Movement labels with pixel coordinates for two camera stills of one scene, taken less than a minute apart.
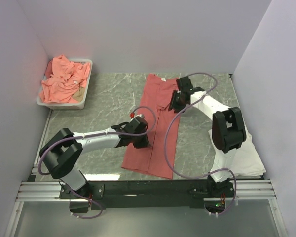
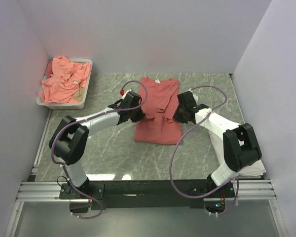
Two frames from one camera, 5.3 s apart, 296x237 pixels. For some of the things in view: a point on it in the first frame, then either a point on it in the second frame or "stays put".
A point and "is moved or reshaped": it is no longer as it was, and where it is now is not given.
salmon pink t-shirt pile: x=63 y=78 stays put
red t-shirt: x=162 y=129 is moved or reshaped
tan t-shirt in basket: x=78 y=96 stays put
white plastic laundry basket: x=74 y=105 stays put
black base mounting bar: x=145 y=194 stays put
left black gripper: x=144 y=144 -> x=141 y=116
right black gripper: x=173 y=106 -> x=176 y=117
